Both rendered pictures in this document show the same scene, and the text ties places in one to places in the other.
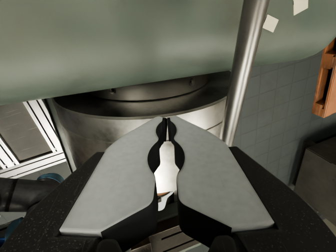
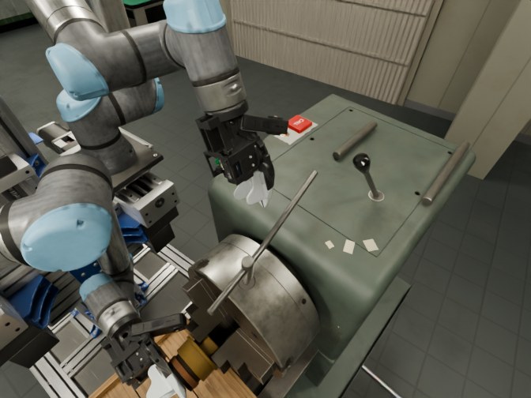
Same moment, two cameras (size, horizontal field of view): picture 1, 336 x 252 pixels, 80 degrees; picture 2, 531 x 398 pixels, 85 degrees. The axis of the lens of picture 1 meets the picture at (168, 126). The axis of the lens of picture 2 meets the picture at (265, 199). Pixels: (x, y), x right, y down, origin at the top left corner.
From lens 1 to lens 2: 0.56 m
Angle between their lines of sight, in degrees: 76
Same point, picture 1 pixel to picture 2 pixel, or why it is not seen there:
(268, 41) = (326, 253)
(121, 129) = (240, 240)
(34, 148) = (97, 383)
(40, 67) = not seen: hidden behind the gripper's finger
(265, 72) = not seen: outside the picture
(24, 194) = (126, 288)
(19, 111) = not seen: hidden behind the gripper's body
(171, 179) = (227, 277)
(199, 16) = (302, 220)
